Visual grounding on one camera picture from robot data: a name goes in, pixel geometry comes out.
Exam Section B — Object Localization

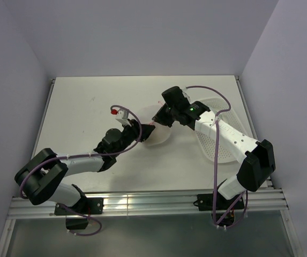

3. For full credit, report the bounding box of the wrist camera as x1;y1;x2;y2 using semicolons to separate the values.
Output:
111;108;130;126
181;87;190;101

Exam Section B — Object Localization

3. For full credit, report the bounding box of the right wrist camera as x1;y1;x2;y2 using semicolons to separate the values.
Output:
181;87;190;101

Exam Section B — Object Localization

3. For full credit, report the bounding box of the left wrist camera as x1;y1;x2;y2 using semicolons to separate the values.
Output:
111;108;130;126

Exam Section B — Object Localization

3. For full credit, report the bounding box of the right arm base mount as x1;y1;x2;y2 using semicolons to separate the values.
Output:
193;193;245;226

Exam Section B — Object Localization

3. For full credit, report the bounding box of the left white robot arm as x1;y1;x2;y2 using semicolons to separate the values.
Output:
14;119;155;214

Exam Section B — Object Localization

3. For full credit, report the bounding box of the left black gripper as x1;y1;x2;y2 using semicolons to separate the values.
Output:
113;118;155;156

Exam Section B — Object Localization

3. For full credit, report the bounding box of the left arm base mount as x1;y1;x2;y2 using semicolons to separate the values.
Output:
54;198;103;233

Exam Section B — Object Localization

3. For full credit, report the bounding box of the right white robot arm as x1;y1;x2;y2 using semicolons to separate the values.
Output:
153;86;275;209

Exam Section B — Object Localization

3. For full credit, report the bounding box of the white mesh laundry bag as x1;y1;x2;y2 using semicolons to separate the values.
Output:
136;101;171;147

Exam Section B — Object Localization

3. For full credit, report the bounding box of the aluminium frame rail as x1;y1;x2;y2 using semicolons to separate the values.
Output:
6;187;289;220

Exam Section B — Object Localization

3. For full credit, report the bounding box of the white plastic basket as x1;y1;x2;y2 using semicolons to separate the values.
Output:
195;97;257;164

